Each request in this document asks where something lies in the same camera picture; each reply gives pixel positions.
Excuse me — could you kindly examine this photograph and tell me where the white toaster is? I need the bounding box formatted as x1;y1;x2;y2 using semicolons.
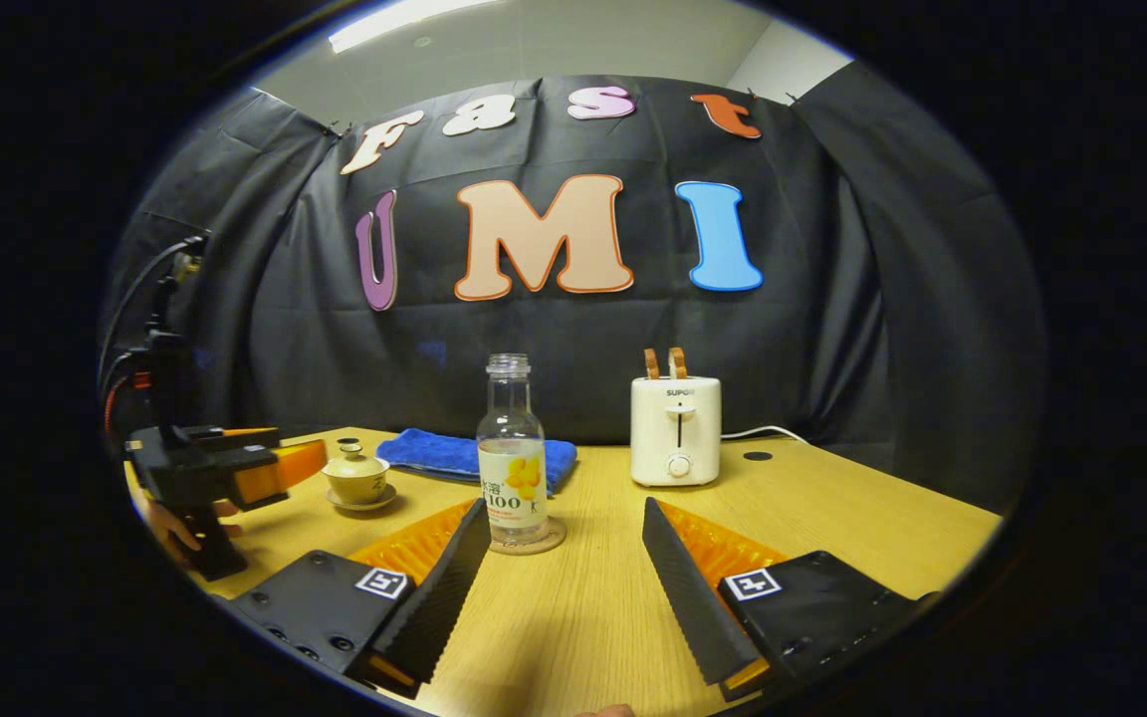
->
630;375;723;488

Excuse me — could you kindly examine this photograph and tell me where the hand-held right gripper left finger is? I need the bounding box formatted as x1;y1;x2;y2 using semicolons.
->
225;496;495;700

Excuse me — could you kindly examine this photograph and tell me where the clear water bottle yellow label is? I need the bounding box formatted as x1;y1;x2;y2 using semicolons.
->
476;354;551;546

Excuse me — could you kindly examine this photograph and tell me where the round printed coaster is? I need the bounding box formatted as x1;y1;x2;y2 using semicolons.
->
487;513;568;556

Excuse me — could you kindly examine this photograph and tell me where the black backdrop cloth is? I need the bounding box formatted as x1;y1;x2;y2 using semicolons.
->
101;62;1047;514

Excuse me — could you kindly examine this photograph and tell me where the beige ceramic teacup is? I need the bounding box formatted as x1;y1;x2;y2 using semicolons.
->
323;460;390;505

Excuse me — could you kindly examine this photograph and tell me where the blue towel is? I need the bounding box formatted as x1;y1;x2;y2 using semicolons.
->
375;428;577;494

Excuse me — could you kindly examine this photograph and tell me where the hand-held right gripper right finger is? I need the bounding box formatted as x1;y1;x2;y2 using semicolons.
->
641;496;943;703

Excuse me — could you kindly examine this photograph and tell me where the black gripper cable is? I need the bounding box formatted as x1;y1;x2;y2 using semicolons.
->
99;234;208;439

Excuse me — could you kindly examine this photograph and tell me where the white power cable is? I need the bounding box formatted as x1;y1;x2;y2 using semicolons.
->
720;425;811;446

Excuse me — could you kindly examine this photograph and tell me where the beige ceramic saucer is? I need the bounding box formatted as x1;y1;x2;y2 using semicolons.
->
327;483;398;512

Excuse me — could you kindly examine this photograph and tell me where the beige teacup lid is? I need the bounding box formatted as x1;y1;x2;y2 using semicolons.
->
326;443;388;478

